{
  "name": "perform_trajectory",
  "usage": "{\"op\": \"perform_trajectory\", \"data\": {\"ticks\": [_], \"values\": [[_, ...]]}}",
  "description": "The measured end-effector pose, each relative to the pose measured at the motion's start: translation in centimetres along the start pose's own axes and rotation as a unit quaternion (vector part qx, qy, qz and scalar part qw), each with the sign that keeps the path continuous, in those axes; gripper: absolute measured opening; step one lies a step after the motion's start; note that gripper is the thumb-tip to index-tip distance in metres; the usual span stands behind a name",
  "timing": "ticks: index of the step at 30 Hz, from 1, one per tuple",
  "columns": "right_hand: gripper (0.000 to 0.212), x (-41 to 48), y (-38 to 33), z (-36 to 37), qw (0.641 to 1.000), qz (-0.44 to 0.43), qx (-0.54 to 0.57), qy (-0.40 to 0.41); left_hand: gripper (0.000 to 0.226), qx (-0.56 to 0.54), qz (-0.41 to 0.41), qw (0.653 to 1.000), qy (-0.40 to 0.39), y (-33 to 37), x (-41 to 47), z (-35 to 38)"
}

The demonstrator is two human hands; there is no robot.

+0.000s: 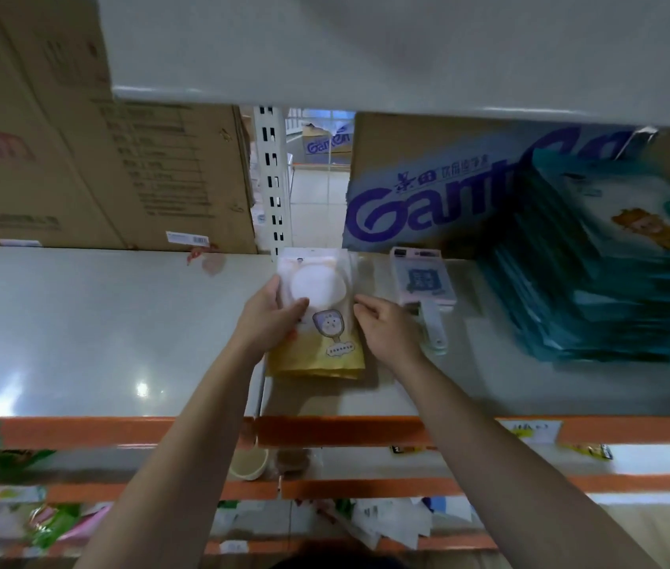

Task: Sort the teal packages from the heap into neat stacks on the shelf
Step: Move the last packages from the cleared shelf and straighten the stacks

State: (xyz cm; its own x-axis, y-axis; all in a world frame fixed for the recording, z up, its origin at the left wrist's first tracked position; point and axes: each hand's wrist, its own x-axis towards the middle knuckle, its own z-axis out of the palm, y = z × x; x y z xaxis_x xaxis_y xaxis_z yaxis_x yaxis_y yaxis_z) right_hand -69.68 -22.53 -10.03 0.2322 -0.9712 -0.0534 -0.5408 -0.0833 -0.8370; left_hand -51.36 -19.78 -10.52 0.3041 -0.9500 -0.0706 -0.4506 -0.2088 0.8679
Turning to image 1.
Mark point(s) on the person's right hand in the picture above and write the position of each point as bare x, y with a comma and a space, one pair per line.
391, 334

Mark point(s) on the person's left hand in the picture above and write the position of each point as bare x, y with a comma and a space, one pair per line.
269, 325

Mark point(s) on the yellow mirror packet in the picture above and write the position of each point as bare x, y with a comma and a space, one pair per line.
323, 355

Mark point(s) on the person's right forearm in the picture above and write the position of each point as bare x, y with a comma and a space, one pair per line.
518, 468

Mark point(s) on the person's left forearm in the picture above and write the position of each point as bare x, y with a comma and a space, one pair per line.
180, 456

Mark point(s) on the person's black shirt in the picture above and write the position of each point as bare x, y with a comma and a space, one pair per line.
341, 561

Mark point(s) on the yellow snack sachet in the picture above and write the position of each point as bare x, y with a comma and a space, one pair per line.
412, 450
590, 452

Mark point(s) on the white barcode sticker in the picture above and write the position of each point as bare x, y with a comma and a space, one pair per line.
188, 239
19, 242

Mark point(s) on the brown plastic cup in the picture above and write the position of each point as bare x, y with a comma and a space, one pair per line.
293, 462

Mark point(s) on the beige paper cup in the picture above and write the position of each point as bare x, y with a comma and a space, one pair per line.
249, 465

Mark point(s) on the cardboard sheet blue lettering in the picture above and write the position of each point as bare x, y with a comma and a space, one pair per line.
429, 195

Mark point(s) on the pile of white paper cards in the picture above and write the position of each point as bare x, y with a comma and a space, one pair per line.
394, 521

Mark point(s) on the small carton blue lettering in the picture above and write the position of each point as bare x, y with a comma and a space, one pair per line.
328, 145

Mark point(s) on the green snack packet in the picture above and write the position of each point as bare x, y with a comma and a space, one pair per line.
23, 458
53, 524

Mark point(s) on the brown cardboard sheet red print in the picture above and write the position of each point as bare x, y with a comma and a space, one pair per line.
44, 142

